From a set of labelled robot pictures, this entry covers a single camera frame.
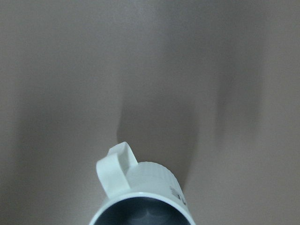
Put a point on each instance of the white ribbed mug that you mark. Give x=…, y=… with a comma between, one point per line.
x=138, y=193

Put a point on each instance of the brown paper table mat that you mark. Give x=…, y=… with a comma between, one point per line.
x=208, y=88

